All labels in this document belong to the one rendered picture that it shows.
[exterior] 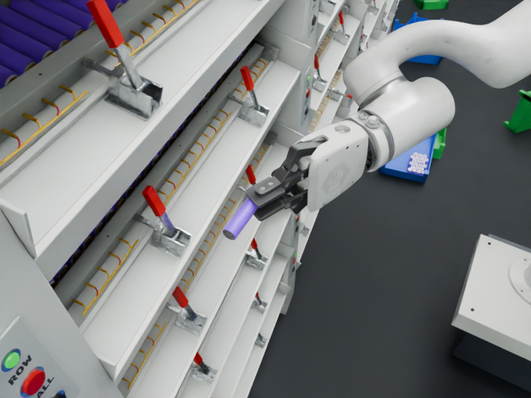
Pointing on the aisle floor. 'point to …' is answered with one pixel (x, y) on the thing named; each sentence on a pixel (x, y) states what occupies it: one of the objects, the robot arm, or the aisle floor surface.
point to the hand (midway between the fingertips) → (265, 199)
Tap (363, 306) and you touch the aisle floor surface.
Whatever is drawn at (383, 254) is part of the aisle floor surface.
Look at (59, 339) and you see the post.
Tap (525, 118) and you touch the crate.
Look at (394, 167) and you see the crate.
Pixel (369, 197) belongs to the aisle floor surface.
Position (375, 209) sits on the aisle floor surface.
